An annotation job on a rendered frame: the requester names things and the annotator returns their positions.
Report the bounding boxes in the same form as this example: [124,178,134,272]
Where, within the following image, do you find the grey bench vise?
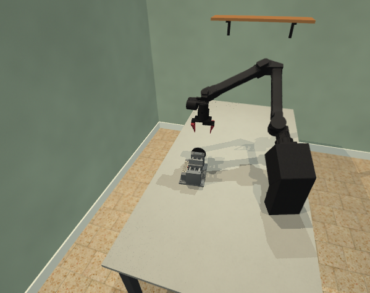
[179,148,208,187]

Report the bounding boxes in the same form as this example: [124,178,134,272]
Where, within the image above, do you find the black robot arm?
[186,58,297,144]

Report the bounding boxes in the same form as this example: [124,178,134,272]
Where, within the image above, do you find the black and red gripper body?
[191,111,215,126]

